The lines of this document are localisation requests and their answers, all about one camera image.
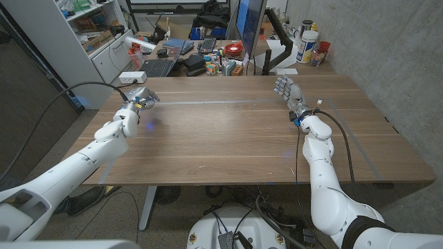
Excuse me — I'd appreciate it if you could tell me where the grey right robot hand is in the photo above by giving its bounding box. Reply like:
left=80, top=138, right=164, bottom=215
left=273, top=75, right=313, bottom=121

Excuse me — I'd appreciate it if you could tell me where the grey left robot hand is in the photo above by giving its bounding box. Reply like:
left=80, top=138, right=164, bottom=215
left=121, top=86, right=161, bottom=113

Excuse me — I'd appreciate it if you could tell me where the white power strip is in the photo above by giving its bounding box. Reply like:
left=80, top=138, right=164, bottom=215
left=118, top=71, right=148, bottom=84

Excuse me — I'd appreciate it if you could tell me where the dark open laptop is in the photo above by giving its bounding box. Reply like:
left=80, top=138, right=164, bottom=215
left=138, top=40, right=186, bottom=78

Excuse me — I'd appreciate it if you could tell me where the white roll with orange label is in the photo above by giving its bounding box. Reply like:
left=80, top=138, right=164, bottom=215
left=124, top=35, right=158, bottom=55

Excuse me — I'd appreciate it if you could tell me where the red-lidded jar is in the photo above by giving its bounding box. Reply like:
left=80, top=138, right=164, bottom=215
left=310, top=41, right=332, bottom=68

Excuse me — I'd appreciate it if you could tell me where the white wipes canister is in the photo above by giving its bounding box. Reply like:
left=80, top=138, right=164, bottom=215
left=296, top=30, right=320, bottom=64

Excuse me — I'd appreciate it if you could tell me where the blue notebook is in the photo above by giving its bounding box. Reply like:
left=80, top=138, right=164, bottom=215
left=161, top=38, right=195, bottom=51

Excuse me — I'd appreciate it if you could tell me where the brown cardboard box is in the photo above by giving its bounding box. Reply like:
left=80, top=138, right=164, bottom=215
left=81, top=30, right=115, bottom=53

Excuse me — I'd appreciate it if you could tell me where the black box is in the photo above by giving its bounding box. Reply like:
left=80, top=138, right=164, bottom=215
left=181, top=53, right=207, bottom=72

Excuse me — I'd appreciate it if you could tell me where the red bowl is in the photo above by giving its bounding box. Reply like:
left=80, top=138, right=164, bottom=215
left=224, top=40, right=245, bottom=57

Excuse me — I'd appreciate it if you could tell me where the black keyboard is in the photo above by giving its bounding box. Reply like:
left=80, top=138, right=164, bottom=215
left=197, top=37, right=217, bottom=55

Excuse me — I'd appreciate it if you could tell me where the black computer monitor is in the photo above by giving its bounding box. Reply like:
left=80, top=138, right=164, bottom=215
left=235, top=0, right=268, bottom=58

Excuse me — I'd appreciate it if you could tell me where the white shelf cabinet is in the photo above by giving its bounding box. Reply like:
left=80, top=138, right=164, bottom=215
left=0, top=0, right=136, bottom=109

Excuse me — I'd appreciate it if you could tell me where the black backpack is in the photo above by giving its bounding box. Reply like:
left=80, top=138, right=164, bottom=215
left=191, top=0, right=231, bottom=30

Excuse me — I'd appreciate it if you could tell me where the grey table leg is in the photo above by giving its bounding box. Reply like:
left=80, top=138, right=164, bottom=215
left=138, top=185, right=159, bottom=232

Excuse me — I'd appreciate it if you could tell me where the black shoe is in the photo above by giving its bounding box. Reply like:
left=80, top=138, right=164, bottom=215
left=53, top=185, right=107, bottom=217

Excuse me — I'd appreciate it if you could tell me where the white robot torso base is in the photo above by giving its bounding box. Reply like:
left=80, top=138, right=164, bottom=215
left=186, top=206, right=288, bottom=249

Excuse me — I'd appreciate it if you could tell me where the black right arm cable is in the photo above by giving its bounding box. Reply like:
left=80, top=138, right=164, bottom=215
left=313, top=109, right=357, bottom=208

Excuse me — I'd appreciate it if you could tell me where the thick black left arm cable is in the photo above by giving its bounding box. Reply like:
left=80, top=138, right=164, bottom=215
left=0, top=81, right=129, bottom=183

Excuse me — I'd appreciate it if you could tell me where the thick black torso cable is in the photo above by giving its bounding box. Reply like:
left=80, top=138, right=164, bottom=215
left=255, top=194, right=309, bottom=249

